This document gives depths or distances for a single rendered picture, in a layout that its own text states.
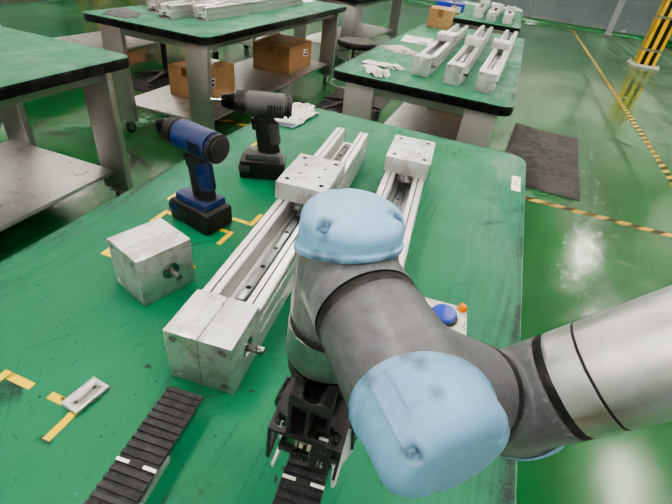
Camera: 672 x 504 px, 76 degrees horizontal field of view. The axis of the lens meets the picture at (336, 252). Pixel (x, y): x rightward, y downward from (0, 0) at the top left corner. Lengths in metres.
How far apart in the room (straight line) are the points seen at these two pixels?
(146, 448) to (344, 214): 0.40
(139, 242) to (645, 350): 0.69
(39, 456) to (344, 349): 0.49
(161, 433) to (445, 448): 0.43
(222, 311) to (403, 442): 0.45
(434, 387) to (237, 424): 0.44
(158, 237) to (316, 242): 0.54
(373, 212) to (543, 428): 0.18
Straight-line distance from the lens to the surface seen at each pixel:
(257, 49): 4.54
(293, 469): 0.56
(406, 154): 1.11
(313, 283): 0.29
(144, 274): 0.76
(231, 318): 0.62
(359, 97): 2.44
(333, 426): 0.43
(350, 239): 0.27
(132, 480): 0.58
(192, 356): 0.63
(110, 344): 0.75
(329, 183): 0.90
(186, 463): 0.61
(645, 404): 0.32
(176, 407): 0.61
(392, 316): 0.25
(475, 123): 2.35
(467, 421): 0.22
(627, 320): 0.32
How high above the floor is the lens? 1.32
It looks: 36 degrees down
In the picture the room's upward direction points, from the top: 8 degrees clockwise
